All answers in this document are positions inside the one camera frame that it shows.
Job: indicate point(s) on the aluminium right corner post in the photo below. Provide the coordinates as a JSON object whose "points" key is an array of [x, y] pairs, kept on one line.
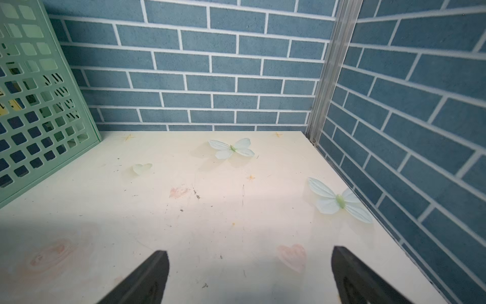
{"points": [[346, 18]]}

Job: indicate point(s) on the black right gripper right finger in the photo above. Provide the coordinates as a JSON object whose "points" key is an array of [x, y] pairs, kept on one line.
{"points": [[358, 283]]}

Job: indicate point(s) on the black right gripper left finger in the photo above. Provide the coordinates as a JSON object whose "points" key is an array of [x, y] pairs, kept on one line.
{"points": [[146, 284]]}

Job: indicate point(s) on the green plastic file organizer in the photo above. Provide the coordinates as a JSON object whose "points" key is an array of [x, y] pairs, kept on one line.
{"points": [[45, 121]]}

